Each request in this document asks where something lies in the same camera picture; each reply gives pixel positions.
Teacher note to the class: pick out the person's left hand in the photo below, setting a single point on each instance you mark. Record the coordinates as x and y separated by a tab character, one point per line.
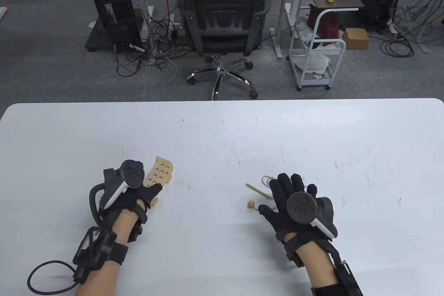
137	195

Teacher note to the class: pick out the person's right hand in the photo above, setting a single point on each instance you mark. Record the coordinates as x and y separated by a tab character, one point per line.
281	195

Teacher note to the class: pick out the round wooden bead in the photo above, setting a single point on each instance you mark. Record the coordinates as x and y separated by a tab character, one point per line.
252	204

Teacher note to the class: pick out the wooden crocodile lacing toy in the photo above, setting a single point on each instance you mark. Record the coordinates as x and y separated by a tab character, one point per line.
159	172

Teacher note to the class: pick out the person's right forearm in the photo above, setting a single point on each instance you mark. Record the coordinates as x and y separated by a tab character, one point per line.
319	268

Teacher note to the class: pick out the person's left forearm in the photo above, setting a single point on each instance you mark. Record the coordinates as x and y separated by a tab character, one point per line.
121	226

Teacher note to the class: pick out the black and white tracking controller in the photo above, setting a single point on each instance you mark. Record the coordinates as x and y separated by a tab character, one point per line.
131	172
303	207

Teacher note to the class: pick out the white rolling cart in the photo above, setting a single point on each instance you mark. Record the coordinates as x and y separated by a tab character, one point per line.
312	84

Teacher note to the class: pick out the white crumpled paper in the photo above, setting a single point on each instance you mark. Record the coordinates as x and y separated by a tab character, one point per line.
312	61

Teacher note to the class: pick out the black mesh office chair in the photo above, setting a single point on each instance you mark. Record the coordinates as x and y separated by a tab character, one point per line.
222	32

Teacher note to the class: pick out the brown cardboard box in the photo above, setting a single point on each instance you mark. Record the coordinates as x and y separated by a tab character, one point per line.
355	38

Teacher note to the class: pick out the dark red bag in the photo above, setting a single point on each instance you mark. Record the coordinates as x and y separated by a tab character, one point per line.
327	25

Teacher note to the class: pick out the black computer tower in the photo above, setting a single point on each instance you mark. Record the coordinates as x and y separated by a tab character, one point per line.
114	4

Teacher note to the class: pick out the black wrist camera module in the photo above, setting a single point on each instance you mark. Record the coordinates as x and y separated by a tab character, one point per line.
295	258
137	231

